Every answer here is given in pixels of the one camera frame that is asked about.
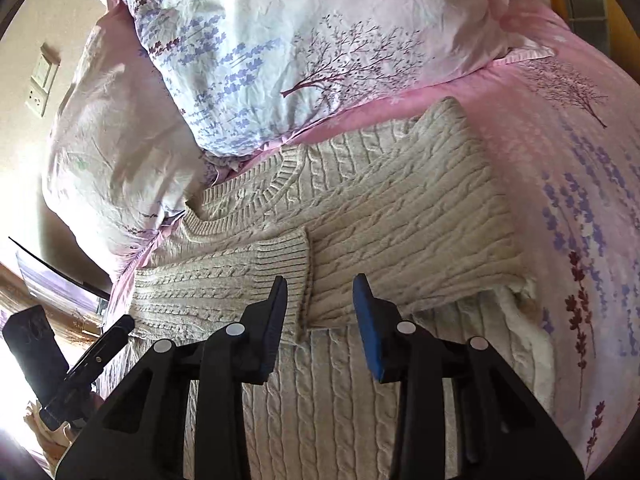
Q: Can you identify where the cream cable-knit sweater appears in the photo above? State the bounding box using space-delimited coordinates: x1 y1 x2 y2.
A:
98 98 555 479

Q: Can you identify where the person's left hand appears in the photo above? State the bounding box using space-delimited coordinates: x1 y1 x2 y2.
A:
24 401 75 467

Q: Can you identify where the dark flat screen monitor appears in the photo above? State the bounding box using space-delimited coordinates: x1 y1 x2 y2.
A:
9 237 110 300

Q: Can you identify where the pale pink floral pillow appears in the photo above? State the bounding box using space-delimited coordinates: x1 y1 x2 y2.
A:
42 0 217 280

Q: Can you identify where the pink floral bed sheet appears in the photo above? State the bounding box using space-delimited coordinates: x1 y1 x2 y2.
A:
108 0 639 474

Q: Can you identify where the white lavender print pillow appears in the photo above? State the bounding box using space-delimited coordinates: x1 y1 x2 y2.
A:
122 0 552 157

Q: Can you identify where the white wall socket plate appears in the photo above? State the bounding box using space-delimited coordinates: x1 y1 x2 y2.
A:
25 44 60 117

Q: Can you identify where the wooden headboard frame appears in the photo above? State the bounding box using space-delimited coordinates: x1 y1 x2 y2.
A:
550 0 639 80

